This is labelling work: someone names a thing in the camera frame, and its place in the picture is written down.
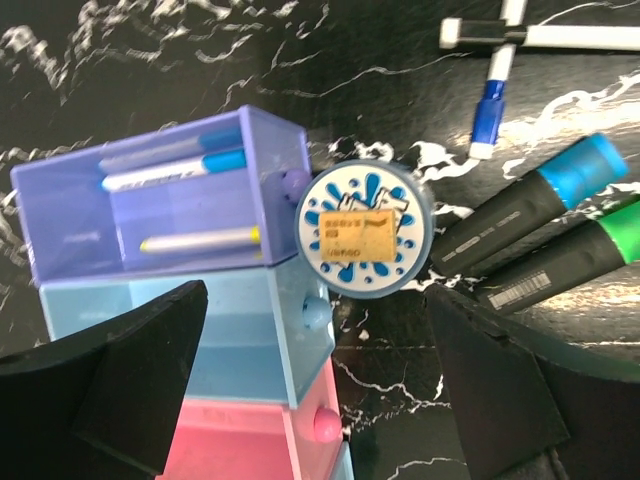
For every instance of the blue cap black highlighter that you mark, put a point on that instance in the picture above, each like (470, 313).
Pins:
(540, 196)

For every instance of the round blue tape tin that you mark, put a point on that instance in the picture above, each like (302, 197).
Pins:
(368, 185)

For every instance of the green cap black highlighter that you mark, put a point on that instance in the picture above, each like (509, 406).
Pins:
(595, 248)

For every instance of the blue capped white marker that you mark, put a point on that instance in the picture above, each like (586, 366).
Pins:
(175, 171)

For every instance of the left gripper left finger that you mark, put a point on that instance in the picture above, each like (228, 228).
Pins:
(102, 403)

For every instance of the light blue drawer box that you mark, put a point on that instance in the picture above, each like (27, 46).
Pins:
(266, 336)
(343, 468)

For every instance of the yellow capped white marker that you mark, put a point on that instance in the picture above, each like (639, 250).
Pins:
(213, 240)

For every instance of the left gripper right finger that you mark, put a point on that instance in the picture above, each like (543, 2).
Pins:
(528, 405)

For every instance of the pink drawer box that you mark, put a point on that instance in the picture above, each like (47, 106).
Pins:
(246, 441)

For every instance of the black cap white pen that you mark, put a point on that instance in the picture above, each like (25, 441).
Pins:
(457, 32)

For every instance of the blue tip white pen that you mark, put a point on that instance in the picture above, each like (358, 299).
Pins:
(490, 108)

